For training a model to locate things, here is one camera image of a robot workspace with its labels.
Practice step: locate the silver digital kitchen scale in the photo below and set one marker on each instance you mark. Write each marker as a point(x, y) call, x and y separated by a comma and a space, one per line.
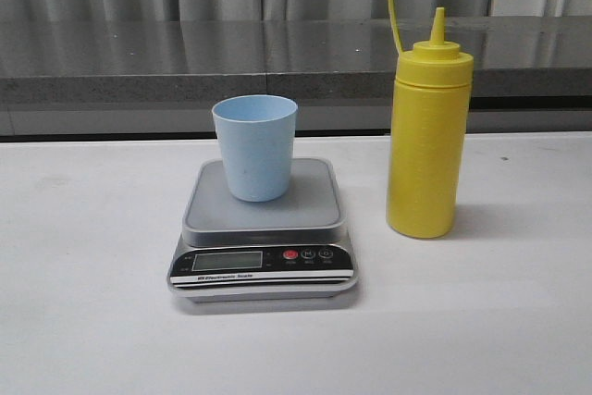
point(294, 247)

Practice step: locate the light blue plastic cup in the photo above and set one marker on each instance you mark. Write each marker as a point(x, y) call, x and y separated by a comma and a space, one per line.
point(255, 134)

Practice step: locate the yellow squeeze bottle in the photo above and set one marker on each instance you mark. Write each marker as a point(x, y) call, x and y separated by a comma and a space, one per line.
point(431, 97)

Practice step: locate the grey stone counter ledge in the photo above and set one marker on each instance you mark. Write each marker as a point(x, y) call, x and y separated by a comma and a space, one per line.
point(136, 79)

